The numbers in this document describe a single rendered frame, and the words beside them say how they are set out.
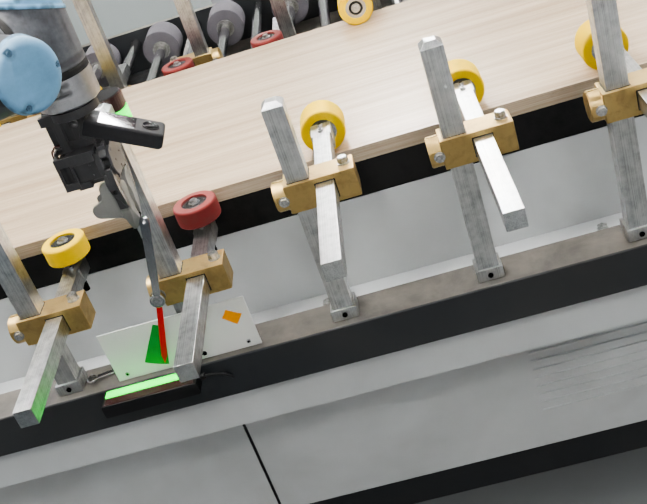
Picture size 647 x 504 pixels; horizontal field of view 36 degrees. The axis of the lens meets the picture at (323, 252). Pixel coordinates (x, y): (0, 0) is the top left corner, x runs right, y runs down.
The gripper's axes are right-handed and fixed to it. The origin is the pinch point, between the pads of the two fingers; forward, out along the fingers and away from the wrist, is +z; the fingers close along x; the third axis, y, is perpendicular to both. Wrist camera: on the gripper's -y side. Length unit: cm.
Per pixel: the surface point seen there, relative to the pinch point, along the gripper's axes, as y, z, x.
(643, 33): -87, 10, -39
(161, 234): -0.4, 6.7, -6.0
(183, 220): -0.9, 12.1, -19.5
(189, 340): -3.4, 15.3, 12.7
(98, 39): 27, 4, -115
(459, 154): -48.8, 6.7, -5.0
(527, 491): -47, 101, -25
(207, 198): -5.6, 10.7, -22.6
